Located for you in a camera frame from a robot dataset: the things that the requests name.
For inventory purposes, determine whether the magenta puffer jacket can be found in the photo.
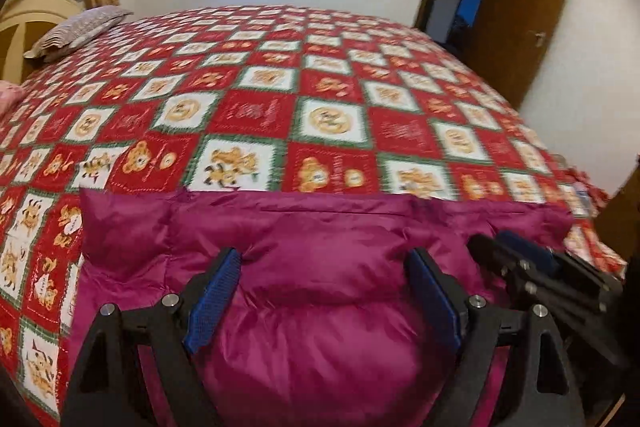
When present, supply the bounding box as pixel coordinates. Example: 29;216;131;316
68;189;573;426

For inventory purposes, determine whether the red patchwork bear bedspread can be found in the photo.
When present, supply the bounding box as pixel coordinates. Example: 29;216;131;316
1;5;624;426

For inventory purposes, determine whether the pink pillow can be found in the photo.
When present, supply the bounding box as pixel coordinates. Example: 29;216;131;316
0;80;26;117

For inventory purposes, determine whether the grey patterned pillow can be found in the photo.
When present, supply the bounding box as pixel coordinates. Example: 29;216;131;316
23;5;132;63

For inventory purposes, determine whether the brown wooden door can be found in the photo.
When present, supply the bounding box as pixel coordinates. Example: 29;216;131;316
462;0;565;109

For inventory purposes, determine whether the cream wooden headboard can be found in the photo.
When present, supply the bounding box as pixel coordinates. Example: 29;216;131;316
0;0;85;84

